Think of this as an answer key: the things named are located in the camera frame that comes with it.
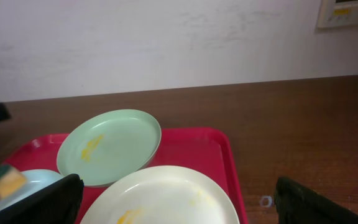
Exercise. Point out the yellow green sponge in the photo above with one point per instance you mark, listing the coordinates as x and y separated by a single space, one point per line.
11 180

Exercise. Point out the light blue plate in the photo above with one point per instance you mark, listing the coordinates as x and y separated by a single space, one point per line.
37 179

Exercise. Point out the white plate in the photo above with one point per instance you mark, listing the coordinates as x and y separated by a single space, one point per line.
163 194

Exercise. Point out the mint green plate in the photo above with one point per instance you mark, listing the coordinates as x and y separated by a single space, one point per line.
110 146

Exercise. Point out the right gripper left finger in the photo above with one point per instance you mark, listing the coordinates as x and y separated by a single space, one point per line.
58 203

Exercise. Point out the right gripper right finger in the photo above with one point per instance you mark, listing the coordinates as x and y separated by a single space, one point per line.
297 204

